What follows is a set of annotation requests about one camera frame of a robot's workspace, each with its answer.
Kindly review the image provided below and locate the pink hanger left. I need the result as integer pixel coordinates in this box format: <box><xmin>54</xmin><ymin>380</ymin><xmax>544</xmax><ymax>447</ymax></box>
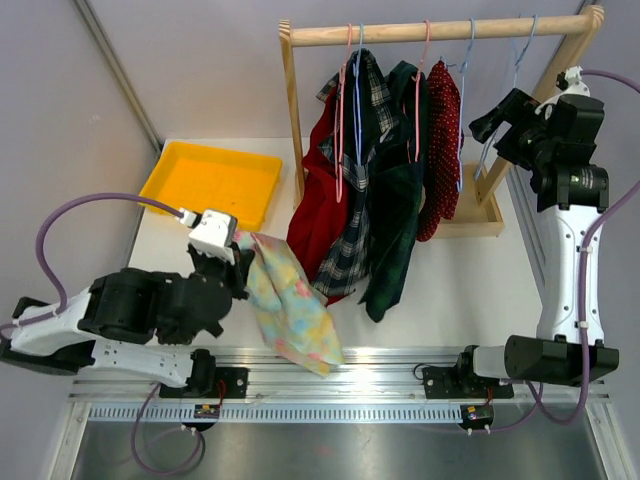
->
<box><xmin>334</xmin><ymin>23</ymin><xmax>353</xmax><ymax>204</ymax></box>

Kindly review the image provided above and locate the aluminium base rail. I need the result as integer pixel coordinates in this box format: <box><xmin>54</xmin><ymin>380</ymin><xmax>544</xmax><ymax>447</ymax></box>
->
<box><xmin>67</xmin><ymin>344</ymin><xmax>614</xmax><ymax>426</ymax></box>

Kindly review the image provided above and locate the blue hanger with dotted skirt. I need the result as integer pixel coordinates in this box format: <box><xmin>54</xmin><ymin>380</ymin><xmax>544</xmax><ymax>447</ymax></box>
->
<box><xmin>440</xmin><ymin>17</ymin><xmax>476</xmax><ymax>193</ymax></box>

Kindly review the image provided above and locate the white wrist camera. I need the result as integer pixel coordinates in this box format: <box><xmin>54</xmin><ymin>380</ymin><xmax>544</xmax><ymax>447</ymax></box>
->
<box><xmin>535</xmin><ymin>65</ymin><xmax>591</xmax><ymax>120</ymax></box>
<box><xmin>179</xmin><ymin>208</ymin><xmax>237</xmax><ymax>265</ymax></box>

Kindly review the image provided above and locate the yellow plastic tray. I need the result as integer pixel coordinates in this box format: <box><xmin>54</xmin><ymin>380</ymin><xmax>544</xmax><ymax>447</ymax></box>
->
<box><xmin>140</xmin><ymin>141</ymin><xmax>282</xmax><ymax>231</ymax></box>

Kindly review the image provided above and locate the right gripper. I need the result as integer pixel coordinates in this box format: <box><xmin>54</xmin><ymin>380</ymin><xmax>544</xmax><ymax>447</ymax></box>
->
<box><xmin>470</xmin><ymin>89</ymin><xmax>557</xmax><ymax>172</ymax></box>

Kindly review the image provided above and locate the pastel floral skirt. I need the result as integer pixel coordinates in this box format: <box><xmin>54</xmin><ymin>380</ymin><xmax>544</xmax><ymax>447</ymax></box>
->
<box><xmin>234</xmin><ymin>230</ymin><xmax>344</xmax><ymax>376</ymax></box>

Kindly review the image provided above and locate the wooden clothes rack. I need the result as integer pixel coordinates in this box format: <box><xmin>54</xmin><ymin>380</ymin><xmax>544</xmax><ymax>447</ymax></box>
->
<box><xmin>279</xmin><ymin>6</ymin><xmax>605</xmax><ymax>241</ymax></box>

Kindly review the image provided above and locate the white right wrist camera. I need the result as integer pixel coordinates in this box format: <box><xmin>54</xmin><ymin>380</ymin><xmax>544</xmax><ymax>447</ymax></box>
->
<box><xmin>535</xmin><ymin>65</ymin><xmax>591</xmax><ymax>120</ymax></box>

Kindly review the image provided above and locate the navy white plaid skirt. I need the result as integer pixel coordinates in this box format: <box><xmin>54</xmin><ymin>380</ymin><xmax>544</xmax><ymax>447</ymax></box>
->
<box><xmin>314</xmin><ymin>48</ymin><xmax>399</xmax><ymax>297</ymax></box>

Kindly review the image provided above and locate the dark green plaid skirt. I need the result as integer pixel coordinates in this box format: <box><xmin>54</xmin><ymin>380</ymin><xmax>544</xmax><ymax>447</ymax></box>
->
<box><xmin>360</xmin><ymin>61</ymin><xmax>428</xmax><ymax>323</ymax></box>

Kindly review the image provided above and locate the red polka dot skirt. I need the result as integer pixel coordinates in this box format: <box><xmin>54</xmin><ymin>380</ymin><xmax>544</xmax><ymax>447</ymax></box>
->
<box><xmin>416</xmin><ymin>60</ymin><xmax>460</xmax><ymax>242</ymax></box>

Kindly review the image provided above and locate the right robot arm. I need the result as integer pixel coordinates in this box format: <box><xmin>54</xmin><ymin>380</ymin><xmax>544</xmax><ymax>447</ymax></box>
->
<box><xmin>422</xmin><ymin>87</ymin><xmax>619</xmax><ymax>400</ymax></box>

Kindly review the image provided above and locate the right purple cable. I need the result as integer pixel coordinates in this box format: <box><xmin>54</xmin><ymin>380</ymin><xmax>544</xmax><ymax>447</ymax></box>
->
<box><xmin>522</xmin><ymin>69</ymin><xmax>640</xmax><ymax>426</ymax></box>

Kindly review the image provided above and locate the blue hanger with plaid skirt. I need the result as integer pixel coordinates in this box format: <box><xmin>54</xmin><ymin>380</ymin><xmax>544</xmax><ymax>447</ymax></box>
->
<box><xmin>352</xmin><ymin>24</ymin><xmax>364</xmax><ymax>166</ymax></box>

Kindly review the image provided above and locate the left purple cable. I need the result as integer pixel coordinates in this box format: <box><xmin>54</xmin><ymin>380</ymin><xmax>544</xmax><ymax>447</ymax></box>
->
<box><xmin>0</xmin><ymin>193</ymin><xmax>206</xmax><ymax>474</ymax></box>

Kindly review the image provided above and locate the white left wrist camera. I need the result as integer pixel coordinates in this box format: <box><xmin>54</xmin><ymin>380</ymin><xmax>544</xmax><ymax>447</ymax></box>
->
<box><xmin>179</xmin><ymin>208</ymin><xmax>237</xmax><ymax>265</ymax></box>

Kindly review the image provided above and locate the purple cable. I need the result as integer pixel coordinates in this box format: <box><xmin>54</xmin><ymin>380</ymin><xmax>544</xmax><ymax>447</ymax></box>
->
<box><xmin>0</xmin><ymin>193</ymin><xmax>206</xmax><ymax>474</ymax></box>
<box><xmin>522</xmin><ymin>69</ymin><xmax>640</xmax><ymax>426</ymax></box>

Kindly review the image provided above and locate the pink hanger with green skirt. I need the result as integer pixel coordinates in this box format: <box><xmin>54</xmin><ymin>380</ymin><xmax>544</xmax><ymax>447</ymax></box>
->
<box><xmin>408</xmin><ymin>19</ymin><xmax>433</xmax><ymax>164</ymax></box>

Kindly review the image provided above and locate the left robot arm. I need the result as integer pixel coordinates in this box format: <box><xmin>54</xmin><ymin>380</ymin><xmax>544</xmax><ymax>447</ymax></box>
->
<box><xmin>1</xmin><ymin>244</ymin><xmax>255</xmax><ymax>398</ymax></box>

